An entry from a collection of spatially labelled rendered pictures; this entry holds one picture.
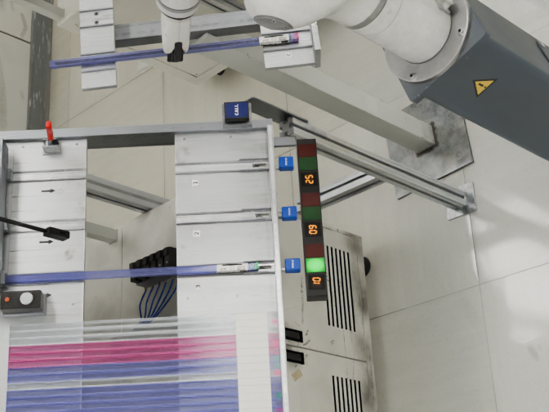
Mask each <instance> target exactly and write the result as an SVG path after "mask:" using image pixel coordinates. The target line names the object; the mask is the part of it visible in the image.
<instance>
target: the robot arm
mask: <svg viewBox="0 0 549 412"><path fill-rule="evenodd" d="M156 3H157V5H158V8H159V9H160V11H161V27H162V40H163V51H164V52H165V53H167V62H182V61H183V55H184V53H186V52H187V51H188V49H189V42H190V26H191V16H192V15H193V14H194V13H195V12H196V11H197V10H198V9H199V7H200V3H201V0H156ZM244 5H245V7H246V9H247V11H248V14H249V15H250V16H251V17H252V18H253V19H254V20H255V21H256V22H257V23H258V24H259V25H260V26H263V27H265V28H267V29H270V30H283V31H287V30H290V29H298V28H301V27H304V26H307V25H310V24H313V23H315V22H316V21H318V20H321V19H323V18H327V19H330V20H333V21H335V22H337V23H338V24H340V25H343V26H345V27H346V28H348V29H350V30H352V31H354V32H355V33H357V34H359V35H361V36H363V37H365V38H366V39H368V40H370V41H372V42H374V43H376V44H377V45H379V46H381V47H383V48H385V56H386V62H387V64H388V66H389V68H390V70H391V72H392V73H393V74H394V75H395V76H396V77H397V78H400V79H402V80H404V81H405V82H408V83H426V82H429V81H431V80H433V79H435V78H437V77H439V76H440V75H441V74H443V73H444V72H445V71H447V70H448V69H449V68H450V67H451V66H452V65H453V64H454V63H455V61H456V60H457V58H458V57H459V56H460V55H461V53H462V50H463V49H464V47H465V46H466V42H467V39H468V37H469V33H470V30H471V9H470V6H469V3H468V1H467V0H244Z"/></svg>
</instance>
